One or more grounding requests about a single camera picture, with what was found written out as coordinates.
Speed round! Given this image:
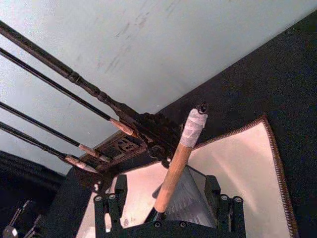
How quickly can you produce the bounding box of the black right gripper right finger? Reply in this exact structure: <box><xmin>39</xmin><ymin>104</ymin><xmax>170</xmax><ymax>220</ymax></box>
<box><xmin>165</xmin><ymin>165</ymin><xmax>245</xmax><ymax>234</ymax></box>

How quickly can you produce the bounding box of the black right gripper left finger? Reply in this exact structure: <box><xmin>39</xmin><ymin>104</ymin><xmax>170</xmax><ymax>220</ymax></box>
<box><xmin>93</xmin><ymin>174</ymin><xmax>130</xmax><ymax>234</ymax></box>

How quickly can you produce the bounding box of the wooden brush with taped end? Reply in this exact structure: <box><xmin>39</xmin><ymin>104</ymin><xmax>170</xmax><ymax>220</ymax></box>
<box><xmin>153</xmin><ymin>101</ymin><xmax>209</xmax><ymax>215</ymax></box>

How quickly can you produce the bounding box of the white mat with brown stitching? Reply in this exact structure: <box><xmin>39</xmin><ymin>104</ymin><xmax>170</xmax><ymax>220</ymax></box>
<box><xmin>74</xmin><ymin>115</ymin><xmax>299</xmax><ymax>238</ymax></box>

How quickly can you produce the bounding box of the dark carved wooden brush rack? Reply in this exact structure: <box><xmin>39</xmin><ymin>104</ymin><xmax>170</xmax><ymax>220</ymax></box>
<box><xmin>0</xmin><ymin>20</ymin><xmax>180</xmax><ymax>198</ymax></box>

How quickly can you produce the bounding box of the black table cloth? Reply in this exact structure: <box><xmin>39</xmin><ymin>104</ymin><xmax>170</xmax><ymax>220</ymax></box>
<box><xmin>0</xmin><ymin>9</ymin><xmax>317</xmax><ymax>238</ymax></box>

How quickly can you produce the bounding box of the black-handled brush with tan ferrule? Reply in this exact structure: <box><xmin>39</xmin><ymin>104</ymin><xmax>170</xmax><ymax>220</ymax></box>
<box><xmin>0</xmin><ymin>101</ymin><xmax>111</xmax><ymax>161</ymax></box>
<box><xmin>0</xmin><ymin>121</ymin><xmax>101</xmax><ymax>174</ymax></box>
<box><xmin>0</xmin><ymin>48</ymin><xmax>138</xmax><ymax>137</ymax></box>

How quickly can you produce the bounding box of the dark metal bracket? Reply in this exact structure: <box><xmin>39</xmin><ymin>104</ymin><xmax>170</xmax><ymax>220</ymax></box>
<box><xmin>0</xmin><ymin>199</ymin><xmax>45</xmax><ymax>238</ymax></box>

